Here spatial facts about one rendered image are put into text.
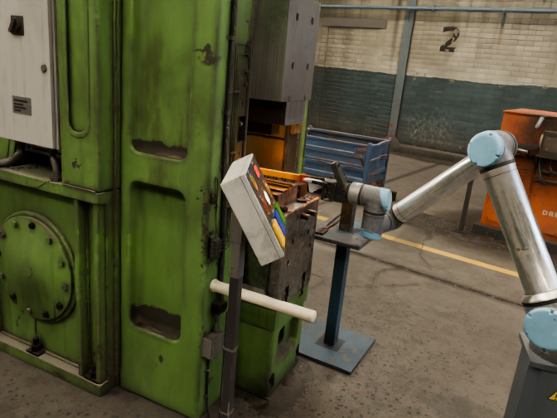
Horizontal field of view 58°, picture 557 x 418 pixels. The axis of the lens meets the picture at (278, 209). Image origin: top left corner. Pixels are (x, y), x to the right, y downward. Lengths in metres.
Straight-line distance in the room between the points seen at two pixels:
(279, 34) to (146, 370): 1.54
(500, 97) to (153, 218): 7.96
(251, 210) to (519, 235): 0.88
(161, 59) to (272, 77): 0.43
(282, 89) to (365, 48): 8.44
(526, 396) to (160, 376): 1.47
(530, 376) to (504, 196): 0.67
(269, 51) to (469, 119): 7.80
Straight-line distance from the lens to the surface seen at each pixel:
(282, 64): 1.98
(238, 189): 1.45
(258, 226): 1.48
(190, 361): 2.22
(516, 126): 5.34
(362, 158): 5.79
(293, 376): 2.66
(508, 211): 1.79
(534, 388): 2.09
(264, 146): 2.49
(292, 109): 2.08
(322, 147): 5.98
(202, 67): 1.85
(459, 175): 2.00
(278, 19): 2.00
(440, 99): 9.76
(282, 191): 2.13
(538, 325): 1.82
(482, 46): 9.61
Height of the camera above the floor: 1.52
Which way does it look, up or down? 17 degrees down
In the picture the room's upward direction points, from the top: 5 degrees clockwise
